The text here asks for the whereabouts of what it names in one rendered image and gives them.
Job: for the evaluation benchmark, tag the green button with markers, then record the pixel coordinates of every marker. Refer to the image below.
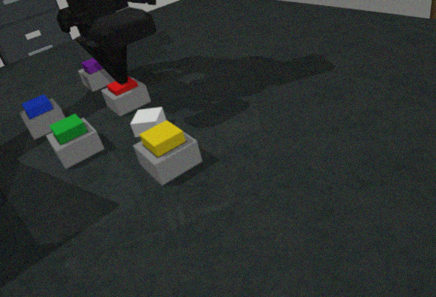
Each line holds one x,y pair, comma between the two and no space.
73,140

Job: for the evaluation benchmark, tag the red button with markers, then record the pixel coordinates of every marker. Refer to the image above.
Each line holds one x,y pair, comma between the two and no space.
126,97

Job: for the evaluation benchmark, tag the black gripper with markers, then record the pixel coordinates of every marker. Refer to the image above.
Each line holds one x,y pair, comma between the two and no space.
105,33

